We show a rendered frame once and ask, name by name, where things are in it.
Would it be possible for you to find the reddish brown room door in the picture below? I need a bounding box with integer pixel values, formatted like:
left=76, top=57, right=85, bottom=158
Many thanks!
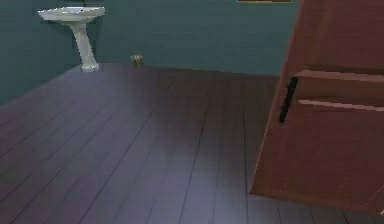
left=250, top=0, right=384, bottom=215

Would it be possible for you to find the white pedestal sink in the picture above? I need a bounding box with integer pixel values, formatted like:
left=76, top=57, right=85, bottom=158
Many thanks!
left=37, top=6, right=107, bottom=73

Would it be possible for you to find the black door handle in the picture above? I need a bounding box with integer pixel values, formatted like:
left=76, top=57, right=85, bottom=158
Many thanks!
left=279, top=76, right=299, bottom=123

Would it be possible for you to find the small tan round object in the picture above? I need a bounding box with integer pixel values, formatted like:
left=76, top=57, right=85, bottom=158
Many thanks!
left=129, top=54, right=144, bottom=67

